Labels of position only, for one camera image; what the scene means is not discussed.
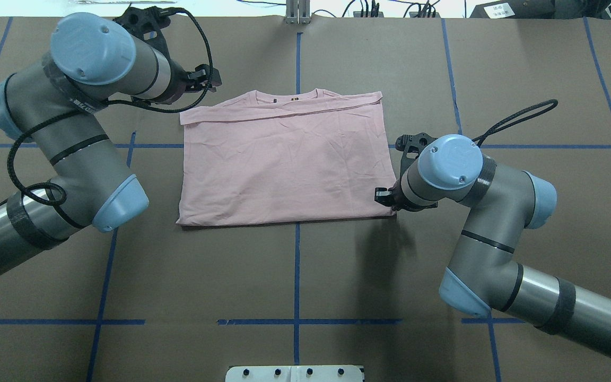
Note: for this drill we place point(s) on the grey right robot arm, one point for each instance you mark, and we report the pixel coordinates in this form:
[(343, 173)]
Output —
[(503, 201)]

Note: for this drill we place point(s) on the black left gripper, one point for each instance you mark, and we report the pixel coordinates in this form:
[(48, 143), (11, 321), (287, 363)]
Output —
[(179, 84)]

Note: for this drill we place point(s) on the aluminium frame post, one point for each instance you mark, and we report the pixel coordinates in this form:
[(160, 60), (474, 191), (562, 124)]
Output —
[(297, 12)]

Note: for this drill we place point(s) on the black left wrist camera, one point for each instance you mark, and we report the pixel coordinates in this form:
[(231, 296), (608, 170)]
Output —
[(146, 24)]

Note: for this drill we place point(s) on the pink Snoopy t-shirt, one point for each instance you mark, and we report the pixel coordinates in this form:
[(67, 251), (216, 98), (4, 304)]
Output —
[(261, 158)]

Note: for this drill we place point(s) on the blue tape grid lines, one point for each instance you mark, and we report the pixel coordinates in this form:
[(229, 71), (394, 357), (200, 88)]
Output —
[(155, 301)]

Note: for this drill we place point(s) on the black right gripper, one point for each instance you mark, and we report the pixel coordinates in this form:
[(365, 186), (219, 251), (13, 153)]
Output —
[(395, 197)]

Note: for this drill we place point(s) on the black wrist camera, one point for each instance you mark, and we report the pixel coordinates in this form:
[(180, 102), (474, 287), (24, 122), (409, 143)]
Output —
[(146, 24), (411, 146)]

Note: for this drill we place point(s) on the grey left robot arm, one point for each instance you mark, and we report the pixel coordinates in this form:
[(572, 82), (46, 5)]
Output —
[(67, 172)]

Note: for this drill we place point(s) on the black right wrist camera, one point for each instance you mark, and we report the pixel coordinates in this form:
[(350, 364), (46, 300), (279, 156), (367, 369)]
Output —
[(411, 146)]

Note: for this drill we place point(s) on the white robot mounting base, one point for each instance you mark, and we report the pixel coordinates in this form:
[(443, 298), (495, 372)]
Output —
[(336, 372)]

